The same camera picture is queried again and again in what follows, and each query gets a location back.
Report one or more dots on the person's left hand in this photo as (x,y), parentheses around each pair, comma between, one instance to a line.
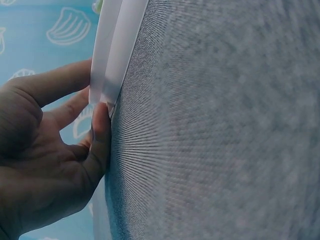
(37,160)

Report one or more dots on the person's left thumb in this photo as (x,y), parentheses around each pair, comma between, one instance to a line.
(57,80)

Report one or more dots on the person's left fingers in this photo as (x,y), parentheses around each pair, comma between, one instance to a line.
(85,143)

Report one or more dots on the white sheet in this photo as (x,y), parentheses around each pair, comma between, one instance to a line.
(112,50)

